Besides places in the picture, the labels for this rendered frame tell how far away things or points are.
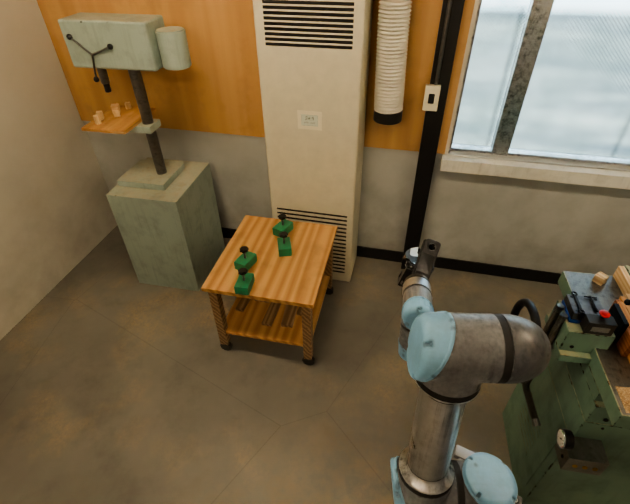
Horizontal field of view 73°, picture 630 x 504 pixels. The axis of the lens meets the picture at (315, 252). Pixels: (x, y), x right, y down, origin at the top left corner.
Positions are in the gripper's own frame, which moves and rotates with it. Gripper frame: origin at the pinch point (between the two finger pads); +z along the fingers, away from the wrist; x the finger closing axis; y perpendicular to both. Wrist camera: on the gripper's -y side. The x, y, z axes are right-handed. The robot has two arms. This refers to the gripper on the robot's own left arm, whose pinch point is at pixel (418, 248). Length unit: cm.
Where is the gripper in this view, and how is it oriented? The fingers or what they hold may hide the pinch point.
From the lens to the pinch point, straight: 134.9
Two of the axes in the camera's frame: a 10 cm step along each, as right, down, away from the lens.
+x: 9.3, 3.7, -0.2
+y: -3.1, 8.2, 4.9
